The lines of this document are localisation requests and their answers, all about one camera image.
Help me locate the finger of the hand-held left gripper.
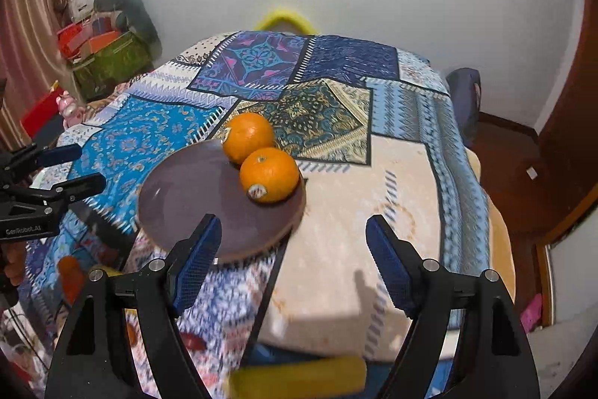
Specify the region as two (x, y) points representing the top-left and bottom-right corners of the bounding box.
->
(0, 143), (83, 185)
(0, 173), (107, 213)

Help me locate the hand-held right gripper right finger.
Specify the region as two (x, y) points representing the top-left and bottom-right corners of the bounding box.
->
(365, 214), (543, 399)

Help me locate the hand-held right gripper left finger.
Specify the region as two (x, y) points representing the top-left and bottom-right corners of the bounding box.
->
(45, 213), (222, 399)

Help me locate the brown round plate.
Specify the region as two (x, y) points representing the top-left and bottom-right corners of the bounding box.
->
(138, 140), (306, 265)

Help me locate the person's left hand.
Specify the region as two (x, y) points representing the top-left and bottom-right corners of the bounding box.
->
(2, 246), (25, 286)

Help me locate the large red box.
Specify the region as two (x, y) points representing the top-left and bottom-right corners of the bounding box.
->
(21, 93), (64, 135)

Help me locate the pink toy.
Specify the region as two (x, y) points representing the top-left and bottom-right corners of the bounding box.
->
(56, 93), (85, 129)

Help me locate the beige blanket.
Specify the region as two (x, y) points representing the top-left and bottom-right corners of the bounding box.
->
(467, 147), (517, 301)

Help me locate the small red box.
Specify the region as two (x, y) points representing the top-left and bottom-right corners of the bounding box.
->
(57, 22), (94, 54)

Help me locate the orange box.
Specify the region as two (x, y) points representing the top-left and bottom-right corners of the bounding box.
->
(81, 31), (123, 56)

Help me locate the large orange with sticker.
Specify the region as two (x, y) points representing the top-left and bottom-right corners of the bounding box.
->
(240, 148), (300, 204)

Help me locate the striped pink curtain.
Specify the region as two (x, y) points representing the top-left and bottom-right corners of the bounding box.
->
(0, 0), (89, 152)

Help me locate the large plain orange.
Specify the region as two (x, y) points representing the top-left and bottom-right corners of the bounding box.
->
(222, 112), (276, 166)

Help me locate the pink plastic item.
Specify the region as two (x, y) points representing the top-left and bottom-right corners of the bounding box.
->
(520, 292), (543, 333)

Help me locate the grey plush cushion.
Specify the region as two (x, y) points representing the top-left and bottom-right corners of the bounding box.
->
(93, 0), (162, 54)

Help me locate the dark blue chair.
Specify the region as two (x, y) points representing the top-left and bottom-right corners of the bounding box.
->
(446, 68), (482, 147)

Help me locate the brown wooden door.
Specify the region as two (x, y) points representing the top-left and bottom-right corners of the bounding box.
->
(533, 0), (598, 241)

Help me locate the yellow chair back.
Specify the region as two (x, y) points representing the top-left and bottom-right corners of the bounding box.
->
(255, 7), (315, 36)

